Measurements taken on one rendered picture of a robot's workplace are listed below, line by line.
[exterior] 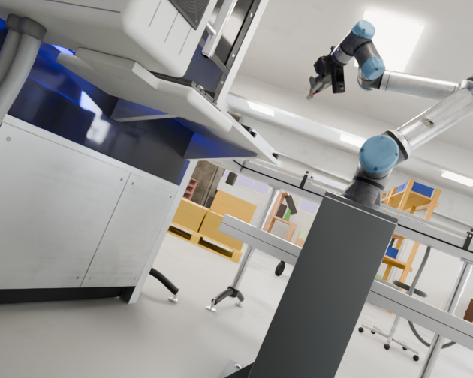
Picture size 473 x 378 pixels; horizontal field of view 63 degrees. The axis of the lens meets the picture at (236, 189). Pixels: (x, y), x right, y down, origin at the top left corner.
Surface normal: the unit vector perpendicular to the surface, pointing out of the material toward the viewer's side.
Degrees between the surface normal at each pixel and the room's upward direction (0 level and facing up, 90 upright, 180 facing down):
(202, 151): 90
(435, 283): 90
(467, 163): 90
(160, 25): 90
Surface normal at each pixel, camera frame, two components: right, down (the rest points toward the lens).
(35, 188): 0.83, 0.34
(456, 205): -0.21, -0.14
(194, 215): 0.04, -0.04
